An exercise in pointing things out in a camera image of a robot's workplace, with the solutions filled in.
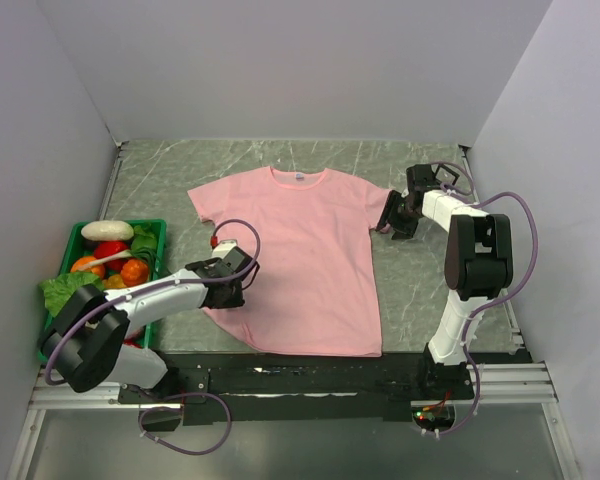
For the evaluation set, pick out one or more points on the green plastic crate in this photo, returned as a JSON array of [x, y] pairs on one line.
[[78, 247]]

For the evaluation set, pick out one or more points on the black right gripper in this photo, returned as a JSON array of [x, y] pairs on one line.
[[389, 212]]

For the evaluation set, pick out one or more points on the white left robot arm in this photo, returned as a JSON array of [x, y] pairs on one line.
[[85, 344]]

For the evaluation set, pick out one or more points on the orange fruit toy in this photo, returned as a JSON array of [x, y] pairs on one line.
[[89, 264]]

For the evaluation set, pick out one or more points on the aluminium table edge rail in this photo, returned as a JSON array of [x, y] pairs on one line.
[[118, 160]]

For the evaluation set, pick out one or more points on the orange carrot toy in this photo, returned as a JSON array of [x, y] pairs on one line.
[[135, 272]]

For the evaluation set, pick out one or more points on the green lettuce toy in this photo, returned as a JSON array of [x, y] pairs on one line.
[[57, 291]]

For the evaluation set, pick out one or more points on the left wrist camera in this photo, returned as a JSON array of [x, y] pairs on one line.
[[223, 246]]

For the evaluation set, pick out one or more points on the red chili pepper toy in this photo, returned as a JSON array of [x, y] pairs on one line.
[[132, 343]]

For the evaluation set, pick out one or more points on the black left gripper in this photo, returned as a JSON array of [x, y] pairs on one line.
[[235, 300]]

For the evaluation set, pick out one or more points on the white radish toy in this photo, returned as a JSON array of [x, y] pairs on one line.
[[107, 230]]

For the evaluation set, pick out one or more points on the pink t-shirt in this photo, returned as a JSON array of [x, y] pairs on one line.
[[315, 292]]

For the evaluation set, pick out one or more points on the red tomato toy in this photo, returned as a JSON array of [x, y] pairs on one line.
[[109, 248]]

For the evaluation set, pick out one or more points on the yellow pepper toy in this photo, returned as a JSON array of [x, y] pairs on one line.
[[114, 282]]

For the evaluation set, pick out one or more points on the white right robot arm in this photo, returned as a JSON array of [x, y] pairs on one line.
[[478, 265]]

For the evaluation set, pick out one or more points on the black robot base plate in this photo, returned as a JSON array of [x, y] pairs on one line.
[[208, 387]]

